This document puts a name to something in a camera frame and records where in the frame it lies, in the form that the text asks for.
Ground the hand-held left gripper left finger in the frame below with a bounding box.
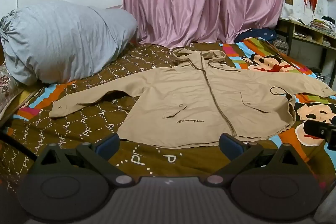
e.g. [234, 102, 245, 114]
[34, 133, 135, 186]

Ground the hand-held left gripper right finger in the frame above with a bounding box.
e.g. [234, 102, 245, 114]
[203, 133, 303, 186]

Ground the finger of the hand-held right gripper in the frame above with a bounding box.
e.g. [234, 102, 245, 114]
[304, 119, 336, 151]

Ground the beige hooded jacket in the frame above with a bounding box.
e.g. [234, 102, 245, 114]
[49, 49, 336, 148]

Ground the printed cartoon bedsheet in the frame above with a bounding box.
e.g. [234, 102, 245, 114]
[0, 39, 336, 224]

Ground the wooden shelf desk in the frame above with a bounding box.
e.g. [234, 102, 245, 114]
[276, 18, 336, 75]

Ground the stack of books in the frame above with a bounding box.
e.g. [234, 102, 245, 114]
[310, 19, 336, 35]

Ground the dark blue bag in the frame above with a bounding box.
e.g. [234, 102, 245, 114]
[234, 28, 276, 43]

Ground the floral patterned pillow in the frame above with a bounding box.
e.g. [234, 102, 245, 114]
[0, 61, 29, 119]

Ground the grey rolled duvet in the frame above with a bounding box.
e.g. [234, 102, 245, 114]
[0, 1, 137, 85]

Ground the black cable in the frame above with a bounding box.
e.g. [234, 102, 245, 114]
[0, 130, 36, 161]

